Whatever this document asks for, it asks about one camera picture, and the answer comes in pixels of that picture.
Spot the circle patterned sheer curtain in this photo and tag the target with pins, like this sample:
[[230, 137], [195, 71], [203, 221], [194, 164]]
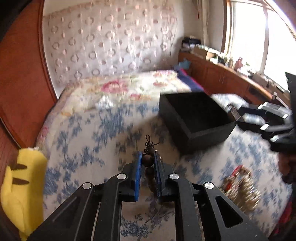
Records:
[[107, 38]]

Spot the wooden side cabinet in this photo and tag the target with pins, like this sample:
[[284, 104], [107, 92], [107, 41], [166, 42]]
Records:
[[216, 78]]

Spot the teal cloth beside bed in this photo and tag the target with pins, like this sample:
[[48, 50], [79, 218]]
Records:
[[185, 64]]

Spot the dark blue bed sheet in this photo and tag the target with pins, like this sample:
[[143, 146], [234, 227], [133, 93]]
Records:
[[194, 86]]

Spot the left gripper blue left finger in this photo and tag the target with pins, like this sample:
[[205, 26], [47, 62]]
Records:
[[131, 185]]

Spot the window with wooden frame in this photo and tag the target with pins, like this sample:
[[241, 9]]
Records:
[[260, 37]]

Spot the beige patterned window drape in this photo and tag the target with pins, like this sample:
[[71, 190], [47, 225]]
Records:
[[203, 11]]

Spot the black square storage box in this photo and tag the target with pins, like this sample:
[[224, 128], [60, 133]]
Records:
[[194, 120]]

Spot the pink floral bed quilt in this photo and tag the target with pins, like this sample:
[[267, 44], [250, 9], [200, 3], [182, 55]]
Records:
[[87, 94]]

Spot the yellow plush toy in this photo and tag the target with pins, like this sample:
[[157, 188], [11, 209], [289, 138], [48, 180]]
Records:
[[22, 191]]

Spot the blue floral white blanket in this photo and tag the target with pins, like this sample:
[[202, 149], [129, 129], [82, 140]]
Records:
[[93, 146]]

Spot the cardboard box on cabinet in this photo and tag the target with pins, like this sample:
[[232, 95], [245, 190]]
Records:
[[203, 53]]

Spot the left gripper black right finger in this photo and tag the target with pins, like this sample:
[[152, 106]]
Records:
[[165, 179]]

